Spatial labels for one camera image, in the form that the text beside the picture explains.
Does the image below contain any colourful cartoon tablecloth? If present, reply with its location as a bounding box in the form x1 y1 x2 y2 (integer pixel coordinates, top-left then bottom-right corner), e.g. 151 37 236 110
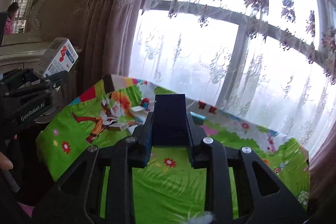
37 75 309 223

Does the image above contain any sheer floral lace curtain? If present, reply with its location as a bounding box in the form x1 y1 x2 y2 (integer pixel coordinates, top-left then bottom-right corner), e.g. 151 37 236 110
128 0 336 159

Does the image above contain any person's hand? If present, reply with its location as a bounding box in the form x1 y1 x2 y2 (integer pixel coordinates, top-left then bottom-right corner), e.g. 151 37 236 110
0 152 13 170

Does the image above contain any teal small box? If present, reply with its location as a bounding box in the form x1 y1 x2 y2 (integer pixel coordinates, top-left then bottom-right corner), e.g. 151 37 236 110
190 111 206 126

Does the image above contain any pink heavy curtain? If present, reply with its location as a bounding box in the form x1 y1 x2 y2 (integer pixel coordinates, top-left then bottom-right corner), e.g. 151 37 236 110
71 0 143 92

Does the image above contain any white window frame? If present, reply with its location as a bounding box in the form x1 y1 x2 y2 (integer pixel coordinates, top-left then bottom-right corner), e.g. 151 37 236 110
142 0 336 109

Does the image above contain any white medicine box red logo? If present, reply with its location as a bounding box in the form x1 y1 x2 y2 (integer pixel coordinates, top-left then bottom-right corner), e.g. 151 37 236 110
33 37 78 78

